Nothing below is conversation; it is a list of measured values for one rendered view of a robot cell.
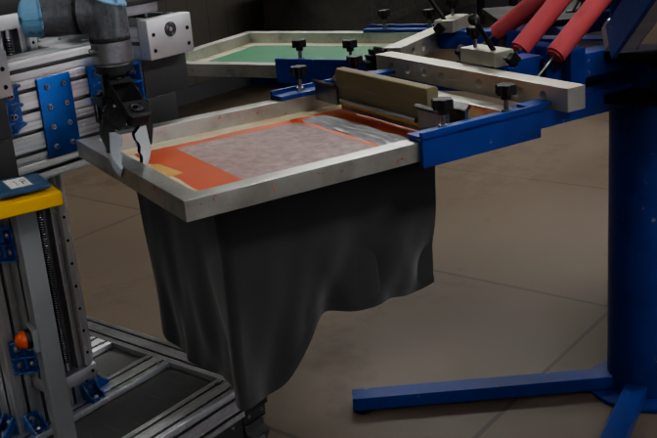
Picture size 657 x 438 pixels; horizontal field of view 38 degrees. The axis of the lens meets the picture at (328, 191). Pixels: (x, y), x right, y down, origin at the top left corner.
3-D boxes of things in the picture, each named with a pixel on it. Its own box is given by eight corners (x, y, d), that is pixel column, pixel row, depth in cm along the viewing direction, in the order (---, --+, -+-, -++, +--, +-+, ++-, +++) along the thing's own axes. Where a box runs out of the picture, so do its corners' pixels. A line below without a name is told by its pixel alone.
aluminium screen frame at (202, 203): (186, 222, 161) (183, 200, 160) (78, 156, 209) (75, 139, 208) (539, 130, 199) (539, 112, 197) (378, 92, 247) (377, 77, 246)
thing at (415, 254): (252, 410, 185) (227, 199, 172) (243, 402, 188) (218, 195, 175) (443, 337, 207) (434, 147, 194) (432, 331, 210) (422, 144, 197)
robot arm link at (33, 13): (37, 33, 187) (94, 28, 186) (19, 42, 176) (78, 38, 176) (30, -9, 184) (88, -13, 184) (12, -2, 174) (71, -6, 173)
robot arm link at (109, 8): (81, -21, 180) (127, -23, 180) (91, 38, 183) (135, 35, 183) (70, -16, 173) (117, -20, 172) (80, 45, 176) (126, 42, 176)
